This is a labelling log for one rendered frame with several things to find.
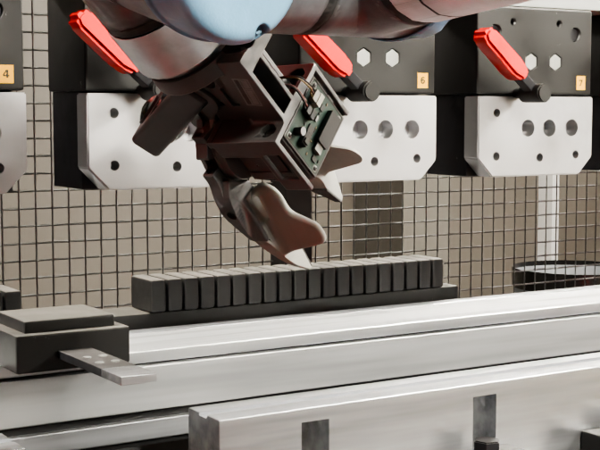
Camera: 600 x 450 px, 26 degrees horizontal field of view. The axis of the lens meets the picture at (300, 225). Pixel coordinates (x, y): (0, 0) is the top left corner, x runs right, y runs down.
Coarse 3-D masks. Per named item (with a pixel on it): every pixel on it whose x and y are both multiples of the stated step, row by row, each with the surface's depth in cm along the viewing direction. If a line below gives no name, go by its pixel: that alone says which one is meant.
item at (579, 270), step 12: (516, 264) 533; (528, 264) 540; (540, 264) 543; (552, 264) 544; (564, 264) 544; (576, 264) 544; (516, 276) 515; (528, 276) 507; (540, 276) 502; (552, 276) 499; (576, 276) 496; (588, 276) 496; (516, 288) 517; (528, 288) 508; (540, 288) 503; (552, 288) 500
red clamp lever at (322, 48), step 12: (300, 36) 110; (312, 36) 110; (324, 36) 110; (312, 48) 110; (324, 48) 110; (336, 48) 111; (324, 60) 111; (336, 60) 111; (348, 60) 112; (336, 72) 112; (348, 72) 112; (348, 84) 113; (360, 84) 113; (372, 84) 113; (348, 96) 114; (360, 96) 113; (372, 96) 113
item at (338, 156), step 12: (336, 156) 98; (348, 156) 97; (360, 156) 97; (324, 168) 100; (336, 168) 99; (312, 180) 101; (324, 180) 100; (336, 180) 102; (324, 192) 101; (336, 192) 102
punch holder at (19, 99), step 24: (0, 0) 99; (0, 24) 99; (0, 48) 99; (0, 96) 99; (24, 96) 100; (0, 120) 99; (24, 120) 100; (0, 144) 100; (24, 144) 101; (0, 168) 101; (24, 168) 101; (0, 192) 100
